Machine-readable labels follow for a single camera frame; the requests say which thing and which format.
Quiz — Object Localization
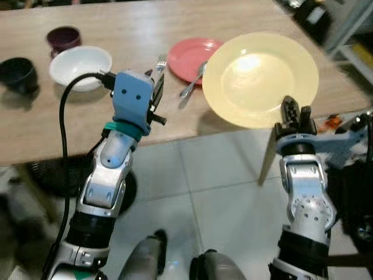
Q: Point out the yellow plate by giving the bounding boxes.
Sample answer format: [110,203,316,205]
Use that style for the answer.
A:
[202,32,320,129]

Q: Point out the silver fork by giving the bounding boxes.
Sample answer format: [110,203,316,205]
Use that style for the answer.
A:
[153,54,168,79]

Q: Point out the silver spoon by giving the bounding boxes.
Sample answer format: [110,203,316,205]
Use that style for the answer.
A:
[179,61,208,100]

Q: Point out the pink plate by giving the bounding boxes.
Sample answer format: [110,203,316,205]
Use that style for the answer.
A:
[167,38,225,86]

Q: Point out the white bowl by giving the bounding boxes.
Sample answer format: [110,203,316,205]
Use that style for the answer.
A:
[49,46,112,92]

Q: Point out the grey metal shelf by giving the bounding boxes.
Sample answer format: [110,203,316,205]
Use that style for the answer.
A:
[323,0,373,82]

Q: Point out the black round table base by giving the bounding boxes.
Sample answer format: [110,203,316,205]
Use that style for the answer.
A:
[26,155,139,215]

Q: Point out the purple mug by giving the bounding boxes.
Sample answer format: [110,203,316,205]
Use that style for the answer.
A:
[47,26,82,58]

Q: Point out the black bag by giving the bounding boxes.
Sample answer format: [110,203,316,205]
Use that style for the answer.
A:
[291,0,333,44]

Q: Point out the black mug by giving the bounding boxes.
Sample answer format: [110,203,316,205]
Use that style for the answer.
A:
[0,57,40,95]

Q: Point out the grey left robot leg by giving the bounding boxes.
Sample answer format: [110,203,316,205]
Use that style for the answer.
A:
[118,229,168,280]

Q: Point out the grey robot leg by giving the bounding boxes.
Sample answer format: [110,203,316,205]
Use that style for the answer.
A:
[118,229,168,280]
[189,250,248,280]

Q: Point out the grey right robot leg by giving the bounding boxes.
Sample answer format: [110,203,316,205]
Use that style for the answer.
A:
[189,250,248,280]

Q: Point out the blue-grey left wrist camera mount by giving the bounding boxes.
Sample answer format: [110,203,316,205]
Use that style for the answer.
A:
[111,70,157,135]

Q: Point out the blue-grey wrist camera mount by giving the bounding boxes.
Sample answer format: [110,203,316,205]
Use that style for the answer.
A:
[277,125,369,170]
[111,70,157,135]

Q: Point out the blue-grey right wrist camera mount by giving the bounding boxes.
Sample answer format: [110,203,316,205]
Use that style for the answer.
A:
[277,125,369,170]

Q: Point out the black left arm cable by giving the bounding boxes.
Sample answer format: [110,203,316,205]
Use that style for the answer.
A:
[42,71,117,278]

